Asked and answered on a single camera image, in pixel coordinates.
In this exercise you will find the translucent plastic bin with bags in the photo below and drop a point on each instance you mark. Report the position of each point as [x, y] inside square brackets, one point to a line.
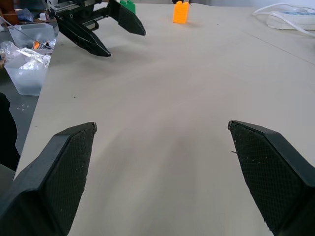
[27, 73]

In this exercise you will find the dark rounded shape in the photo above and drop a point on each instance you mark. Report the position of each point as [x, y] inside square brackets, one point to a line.
[7, 132]

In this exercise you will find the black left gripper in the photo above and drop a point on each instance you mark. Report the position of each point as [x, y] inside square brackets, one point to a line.
[81, 8]

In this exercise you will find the white flat box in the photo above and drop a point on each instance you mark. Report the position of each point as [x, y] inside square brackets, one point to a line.
[290, 20]

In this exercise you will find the green toy brick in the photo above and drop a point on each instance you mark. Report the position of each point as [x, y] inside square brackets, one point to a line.
[131, 7]

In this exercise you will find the brown wooden furniture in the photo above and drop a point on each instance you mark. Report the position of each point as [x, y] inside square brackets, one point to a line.
[8, 11]

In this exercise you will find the orange toy brick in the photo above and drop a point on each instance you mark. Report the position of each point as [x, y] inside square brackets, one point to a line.
[180, 13]

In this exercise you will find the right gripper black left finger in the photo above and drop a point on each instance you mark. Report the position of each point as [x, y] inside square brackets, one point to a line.
[49, 186]

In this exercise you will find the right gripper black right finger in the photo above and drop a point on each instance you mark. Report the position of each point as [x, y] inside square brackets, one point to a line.
[273, 177]

